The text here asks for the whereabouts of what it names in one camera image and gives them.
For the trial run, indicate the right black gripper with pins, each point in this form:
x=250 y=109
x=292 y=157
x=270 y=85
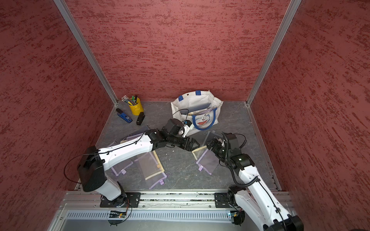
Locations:
x=217 y=144

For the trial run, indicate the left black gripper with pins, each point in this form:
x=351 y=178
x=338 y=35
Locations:
x=189 y=147

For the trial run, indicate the blue grey mesh pouch front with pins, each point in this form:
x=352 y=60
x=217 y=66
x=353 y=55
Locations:
x=198 y=106

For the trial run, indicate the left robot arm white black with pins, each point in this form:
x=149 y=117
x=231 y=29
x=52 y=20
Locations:
x=93 y=165

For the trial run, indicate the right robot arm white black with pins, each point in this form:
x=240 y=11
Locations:
x=267 y=213

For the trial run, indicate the white canvas Doraemon tote bag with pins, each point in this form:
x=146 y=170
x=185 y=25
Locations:
x=202 y=119

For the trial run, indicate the purple trim mesh pouch centre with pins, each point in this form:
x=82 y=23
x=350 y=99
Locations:
x=133 y=137

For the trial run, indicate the black stapler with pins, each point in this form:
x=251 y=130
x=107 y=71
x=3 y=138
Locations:
x=140 y=119

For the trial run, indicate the yellow pen cup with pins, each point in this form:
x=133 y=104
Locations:
x=136 y=109

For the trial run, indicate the pens in cup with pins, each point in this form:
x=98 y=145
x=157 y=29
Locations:
x=130 y=101

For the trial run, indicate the blue stapler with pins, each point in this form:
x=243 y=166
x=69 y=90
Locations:
x=124 y=116

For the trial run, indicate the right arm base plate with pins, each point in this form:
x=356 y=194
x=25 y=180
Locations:
x=224 y=200

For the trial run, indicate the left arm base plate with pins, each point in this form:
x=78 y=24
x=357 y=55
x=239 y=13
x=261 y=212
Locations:
x=127 y=200

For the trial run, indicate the aluminium front rail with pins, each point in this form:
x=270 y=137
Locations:
x=149 y=200

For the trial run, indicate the right corner aluminium post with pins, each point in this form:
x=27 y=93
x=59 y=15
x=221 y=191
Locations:
x=283 y=28

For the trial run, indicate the corner aluminium post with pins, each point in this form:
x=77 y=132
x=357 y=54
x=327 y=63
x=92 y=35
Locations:
x=283 y=28
x=73 y=26

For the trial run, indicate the left corner aluminium post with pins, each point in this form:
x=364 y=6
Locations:
x=73 y=26

